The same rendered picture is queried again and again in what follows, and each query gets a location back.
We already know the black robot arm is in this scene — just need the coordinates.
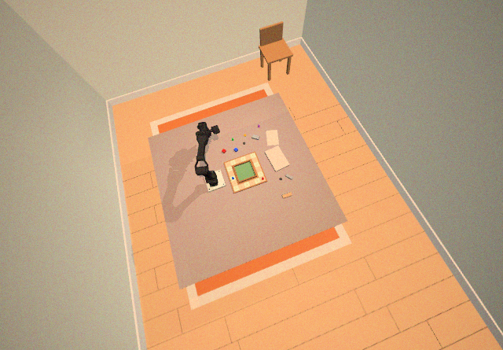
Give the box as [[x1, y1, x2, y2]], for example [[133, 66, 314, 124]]
[[195, 122, 218, 187]]

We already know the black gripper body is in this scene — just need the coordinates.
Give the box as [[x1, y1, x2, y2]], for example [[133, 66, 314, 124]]
[[207, 125, 220, 138]]

